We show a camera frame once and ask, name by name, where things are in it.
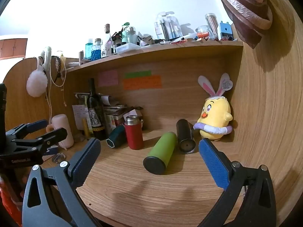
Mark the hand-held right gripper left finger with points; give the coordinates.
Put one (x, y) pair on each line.
(82, 160)

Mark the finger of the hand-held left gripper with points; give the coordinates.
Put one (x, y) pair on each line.
(55, 134)
(37, 124)

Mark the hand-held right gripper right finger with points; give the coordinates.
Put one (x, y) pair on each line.
(214, 164)

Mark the green cup with black base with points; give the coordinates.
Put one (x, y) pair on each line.
(163, 149)

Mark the pink cylindrical speaker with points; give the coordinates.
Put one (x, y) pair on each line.
(63, 123)

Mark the small blue box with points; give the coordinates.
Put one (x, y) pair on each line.
(52, 150)

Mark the yellow tube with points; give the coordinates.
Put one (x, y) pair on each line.
(85, 127)

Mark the white note paper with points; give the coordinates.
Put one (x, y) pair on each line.
(79, 113)

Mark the white fluffy earmuffs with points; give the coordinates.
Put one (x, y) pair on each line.
(36, 81)

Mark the dark wine bottle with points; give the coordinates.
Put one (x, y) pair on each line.
(94, 113)

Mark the yellow chick plush toy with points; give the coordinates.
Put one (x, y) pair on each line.
(215, 113)

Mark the stack of books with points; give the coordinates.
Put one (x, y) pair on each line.
(113, 114)

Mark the red thermos with steel top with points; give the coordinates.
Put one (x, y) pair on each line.
(133, 134)

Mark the black headband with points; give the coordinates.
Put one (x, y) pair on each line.
(56, 63)

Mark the pink sticky note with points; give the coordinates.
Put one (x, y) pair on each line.
(108, 78)

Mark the teal liquid bottle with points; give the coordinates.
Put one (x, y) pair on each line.
(88, 50)

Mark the blue bead bottle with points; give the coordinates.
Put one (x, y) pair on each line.
(96, 52)

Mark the orange sticky note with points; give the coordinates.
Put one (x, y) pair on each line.
(142, 82)

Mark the green sticky note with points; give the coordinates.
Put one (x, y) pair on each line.
(137, 74)

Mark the clear glass liquor bottle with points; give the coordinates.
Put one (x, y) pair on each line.
(108, 45)

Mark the wooden desk shelf unit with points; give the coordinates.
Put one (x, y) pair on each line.
(189, 59)

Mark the white plastic tray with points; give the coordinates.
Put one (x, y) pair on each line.
(127, 48)

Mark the green capped clear bottle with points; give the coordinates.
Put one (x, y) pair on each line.
(129, 35)

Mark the blue pencil sharpener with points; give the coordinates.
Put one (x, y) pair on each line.
(225, 30)

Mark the clear glass bowl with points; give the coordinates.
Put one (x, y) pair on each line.
(202, 29)

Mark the glass jar of sticks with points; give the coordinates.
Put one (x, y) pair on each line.
(211, 26)

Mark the clear pump bottles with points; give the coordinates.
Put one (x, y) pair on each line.
(168, 28)

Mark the brown pink hanging cloth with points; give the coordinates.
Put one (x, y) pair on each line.
(246, 11)

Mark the wooden wall cabinet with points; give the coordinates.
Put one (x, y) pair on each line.
(11, 48)

